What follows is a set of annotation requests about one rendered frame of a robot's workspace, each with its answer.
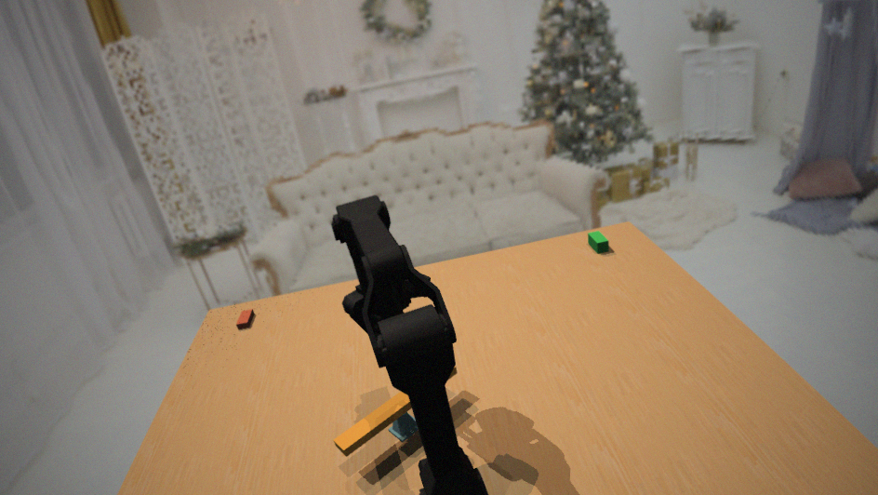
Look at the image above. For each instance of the small orange-red block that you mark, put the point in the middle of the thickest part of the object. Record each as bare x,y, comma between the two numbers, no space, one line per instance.
244,321

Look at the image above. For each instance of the small green block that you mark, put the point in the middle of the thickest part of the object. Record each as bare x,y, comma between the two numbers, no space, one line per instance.
598,242

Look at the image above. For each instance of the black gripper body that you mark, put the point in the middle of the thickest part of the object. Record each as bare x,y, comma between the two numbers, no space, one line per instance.
387,302

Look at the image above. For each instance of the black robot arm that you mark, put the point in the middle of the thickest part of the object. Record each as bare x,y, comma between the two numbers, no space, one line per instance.
415,347

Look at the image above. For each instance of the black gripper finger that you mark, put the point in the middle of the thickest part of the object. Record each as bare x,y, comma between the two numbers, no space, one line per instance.
360,321

